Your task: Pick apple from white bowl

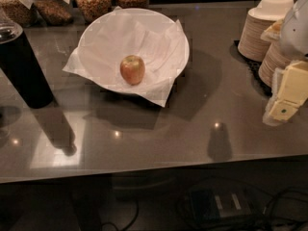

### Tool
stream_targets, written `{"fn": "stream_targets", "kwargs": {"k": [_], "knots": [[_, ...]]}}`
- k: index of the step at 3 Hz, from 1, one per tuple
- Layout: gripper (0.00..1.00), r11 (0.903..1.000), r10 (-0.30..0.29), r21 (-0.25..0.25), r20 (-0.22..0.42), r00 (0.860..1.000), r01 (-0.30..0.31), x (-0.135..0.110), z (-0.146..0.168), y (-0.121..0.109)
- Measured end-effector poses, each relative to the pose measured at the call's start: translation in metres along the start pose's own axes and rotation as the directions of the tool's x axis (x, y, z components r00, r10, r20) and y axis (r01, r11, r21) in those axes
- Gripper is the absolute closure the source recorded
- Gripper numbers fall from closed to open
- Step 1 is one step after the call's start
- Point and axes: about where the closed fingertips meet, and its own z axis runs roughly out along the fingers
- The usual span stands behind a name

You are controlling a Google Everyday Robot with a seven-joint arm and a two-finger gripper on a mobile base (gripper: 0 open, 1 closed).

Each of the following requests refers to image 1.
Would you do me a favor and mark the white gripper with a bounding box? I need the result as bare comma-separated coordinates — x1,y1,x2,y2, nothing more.
261,0,308,121

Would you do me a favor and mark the red yellow apple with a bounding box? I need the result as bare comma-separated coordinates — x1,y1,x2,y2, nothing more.
120,55,145,85

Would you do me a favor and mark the white bowl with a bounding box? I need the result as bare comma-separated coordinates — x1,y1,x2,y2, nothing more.
77,8,191,97

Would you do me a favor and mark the stack of paper bowls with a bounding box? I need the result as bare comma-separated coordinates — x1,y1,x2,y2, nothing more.
238,0,294,62
258,42,291,87

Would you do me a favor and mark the black tray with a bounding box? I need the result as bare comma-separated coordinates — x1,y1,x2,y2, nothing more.
238,51,272,98

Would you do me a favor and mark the white paper liner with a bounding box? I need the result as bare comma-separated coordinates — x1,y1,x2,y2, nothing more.
62,8,191,108

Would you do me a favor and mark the black power strip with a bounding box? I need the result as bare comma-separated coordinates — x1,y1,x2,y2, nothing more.
189,188,256,224

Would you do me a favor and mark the glass jar of nuts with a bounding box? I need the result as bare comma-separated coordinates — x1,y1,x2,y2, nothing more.
75,0,112,23

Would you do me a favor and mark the glass jar of dark granola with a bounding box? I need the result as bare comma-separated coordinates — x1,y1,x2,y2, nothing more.
33,0,73,26

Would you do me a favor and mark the black cylindrical container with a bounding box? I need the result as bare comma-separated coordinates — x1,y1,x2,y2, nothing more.
0,22,54,109

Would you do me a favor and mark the glass jar of cereal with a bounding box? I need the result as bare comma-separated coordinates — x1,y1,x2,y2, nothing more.
0,0,38,27

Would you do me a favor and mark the black cable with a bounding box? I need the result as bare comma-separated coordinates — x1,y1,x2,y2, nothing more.
263,188,308,231

